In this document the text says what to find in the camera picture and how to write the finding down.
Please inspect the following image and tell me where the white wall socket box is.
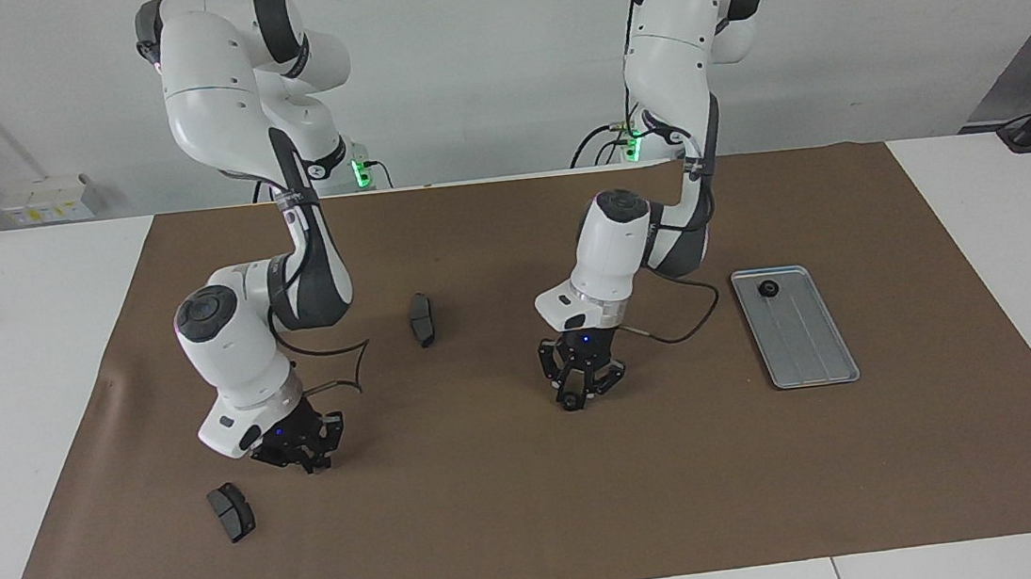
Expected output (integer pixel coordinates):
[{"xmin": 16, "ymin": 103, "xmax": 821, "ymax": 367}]
[{"xmin": 0, "ymin": 171, "xmax": 107, "ymax": 229}]

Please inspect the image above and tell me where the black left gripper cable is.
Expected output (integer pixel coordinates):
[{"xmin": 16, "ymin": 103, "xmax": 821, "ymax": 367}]
[{"xmin": 587, "ymin": 0, "xmax": 726, "ymax": 350}]

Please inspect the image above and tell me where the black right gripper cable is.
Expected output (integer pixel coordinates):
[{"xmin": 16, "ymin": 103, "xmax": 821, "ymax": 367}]
[{"xmin": 265, "ymin": 248, "xmax": 377, "ymax": 404}]

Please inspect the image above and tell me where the dark grey brake pad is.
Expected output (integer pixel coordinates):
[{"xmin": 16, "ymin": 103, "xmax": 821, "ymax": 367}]
[
  {"xmin": 205, "ymin": 480, "xmax": 259, "ymax": 547},
  {"xmin": 406, "ymin": 291, "xmax": 440, "ymax": 350}
]

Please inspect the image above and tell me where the silver metal tray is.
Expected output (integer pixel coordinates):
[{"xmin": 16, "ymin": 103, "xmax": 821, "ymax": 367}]
[{"xmin": 730, "ymin": 259, "xmax": 862, "ymax": 395}]

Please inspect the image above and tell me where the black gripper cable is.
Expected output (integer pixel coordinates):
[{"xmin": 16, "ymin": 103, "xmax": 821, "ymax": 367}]
[
  {"xmin": 265, "ymin": 248, "xmax": 377, "ymax": 404},
  {"xmin": 587, "ymin": 0, "xmax": 726, "ymax": 350}
]

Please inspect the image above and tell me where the brown paper mat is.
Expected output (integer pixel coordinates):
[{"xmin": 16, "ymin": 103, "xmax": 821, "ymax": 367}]
[{"xmin": 0, "ymin": 124, "xmax": 1031, "ymax": 579}]

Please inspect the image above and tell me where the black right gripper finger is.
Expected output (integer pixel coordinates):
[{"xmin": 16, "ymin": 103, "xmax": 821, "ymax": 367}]
[
  {"xmin": 308, "ymin": 410, "xmax": 350, "ymax": 473},
  {"xmin": 250, "ymin": 442, "xmax": 316, "ymax": 476}
]

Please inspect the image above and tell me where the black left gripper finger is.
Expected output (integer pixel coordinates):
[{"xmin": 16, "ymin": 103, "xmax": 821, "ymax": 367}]
[
  {"xmin": 579, "ymin": 355, "xmax": 631, "ymax": 407},
  {"xmin": 536, "ymin": 335, "xmax": 585, "ymax": 416}
]

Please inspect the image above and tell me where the black base cable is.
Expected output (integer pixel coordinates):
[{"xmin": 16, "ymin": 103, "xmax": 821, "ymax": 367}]
[{"xmin": 565, "ymin": 111, "xmax": 655, "ymax": 169}]

